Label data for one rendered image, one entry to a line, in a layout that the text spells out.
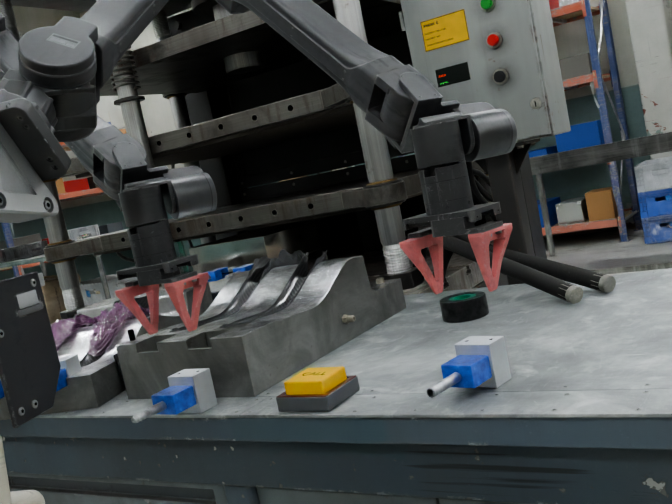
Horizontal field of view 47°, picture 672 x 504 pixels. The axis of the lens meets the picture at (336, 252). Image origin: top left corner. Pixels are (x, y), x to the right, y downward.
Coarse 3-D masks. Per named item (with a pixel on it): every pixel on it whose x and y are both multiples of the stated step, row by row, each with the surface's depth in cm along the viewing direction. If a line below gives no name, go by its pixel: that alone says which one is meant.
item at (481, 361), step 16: (480, 336) 96; (496, 336) 94; (464, 352) 94; (480, 352) 92; (496, 352) 92; (448, 368) 91; (464, 368) 90; (480, 368) 90; (496, 368) 92; (448, 384) 88; (464, 384) 90; (480, 384) 90; (496, 384) 92
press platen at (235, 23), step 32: (320, 0) 185; (384, 0) 199; (192, 32) 208; (224, 32) 203; (256, 32) 205; (384, 32) 247; (160, 64) 223; (192, 64) 234; (224, 64) 246; (288, 64) 274
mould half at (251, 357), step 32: (224, 288) 145; (256, 288) 140; (320, 288) 131; (352, 288) 136; (384, 288) 145; (224, 320) 128; (256, 320) 121; (288, 320) 119; (320, 320) 126; (384, 320) 144; (128, 352) 122; (160, 352) 118; (192, 352) 114; (224, 352) 111; (256, 352) 111; (288, 352) 118; (320, 352) 125; (128, 384) 123; (160, 384) 119; (224, 384) 112; (256, 384) 111
